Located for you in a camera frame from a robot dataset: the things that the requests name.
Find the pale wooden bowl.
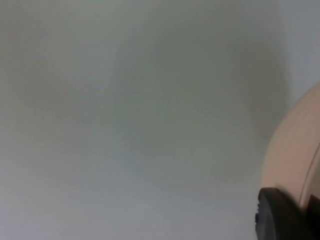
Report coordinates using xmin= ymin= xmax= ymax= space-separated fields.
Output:
xmin=259 ymin=80 xmax=320 ymax=213

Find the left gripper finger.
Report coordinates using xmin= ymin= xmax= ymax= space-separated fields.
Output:
xmin=254 ymin=187 xmax=320 ymax=240

